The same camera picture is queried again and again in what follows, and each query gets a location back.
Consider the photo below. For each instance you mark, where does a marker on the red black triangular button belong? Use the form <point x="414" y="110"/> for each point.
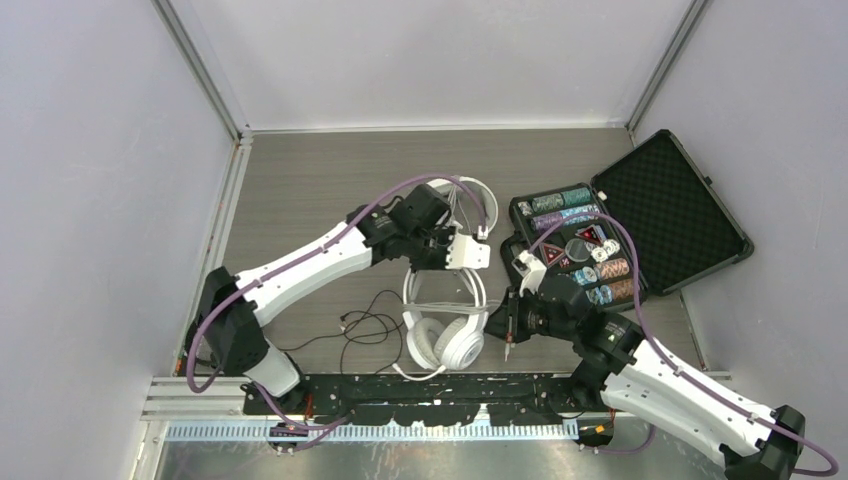
<point x="592" y="234"/>

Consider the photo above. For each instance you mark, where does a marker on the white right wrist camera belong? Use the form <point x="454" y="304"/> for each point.
<point x="531" y="270"/>

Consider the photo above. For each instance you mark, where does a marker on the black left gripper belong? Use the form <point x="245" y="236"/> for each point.
<point x="439" y="264"/>

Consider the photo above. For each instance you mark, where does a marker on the triangular all-in button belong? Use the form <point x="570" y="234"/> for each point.
<point x="551" y="253"/>

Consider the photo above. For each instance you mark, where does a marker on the white ten poker chip stack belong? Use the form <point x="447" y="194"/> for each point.
<point x="606" y="250"/>

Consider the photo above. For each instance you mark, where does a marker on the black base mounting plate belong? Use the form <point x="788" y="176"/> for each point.
<point x="507" y="399"/>

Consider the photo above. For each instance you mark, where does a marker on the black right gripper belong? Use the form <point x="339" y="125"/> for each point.
<point x="512" y="304"/>

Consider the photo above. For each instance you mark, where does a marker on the small white headphones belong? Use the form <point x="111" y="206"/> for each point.
<point x="443" y="337"/>

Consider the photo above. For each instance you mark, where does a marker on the large white grey headphones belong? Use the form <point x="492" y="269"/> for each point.
<point x="468" y="191"/>

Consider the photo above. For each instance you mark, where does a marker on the purple poker chip row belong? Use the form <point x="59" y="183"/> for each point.
<point x="545" y="221"/>

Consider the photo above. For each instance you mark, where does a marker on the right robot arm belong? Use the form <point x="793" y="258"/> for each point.
<point x="621" y="369"/>

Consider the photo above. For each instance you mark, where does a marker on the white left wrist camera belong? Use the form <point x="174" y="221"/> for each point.
<point x="464" y="252"/>

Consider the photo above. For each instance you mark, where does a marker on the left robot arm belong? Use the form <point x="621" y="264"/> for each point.
<point x="228" y="333"/>

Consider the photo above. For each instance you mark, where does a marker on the blue poker chip row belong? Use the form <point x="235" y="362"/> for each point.
<point x="579" y="214"/>

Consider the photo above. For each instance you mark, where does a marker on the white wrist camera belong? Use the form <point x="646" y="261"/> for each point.
<point x="531" y="270"/>
<point x="464" y="252"/>

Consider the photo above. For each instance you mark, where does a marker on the clear round dealer button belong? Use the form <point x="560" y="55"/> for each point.
<point x="578" y="250"/>

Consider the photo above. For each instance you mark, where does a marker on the black poker chip case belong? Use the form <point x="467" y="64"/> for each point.
<point x="656" y="203"/>

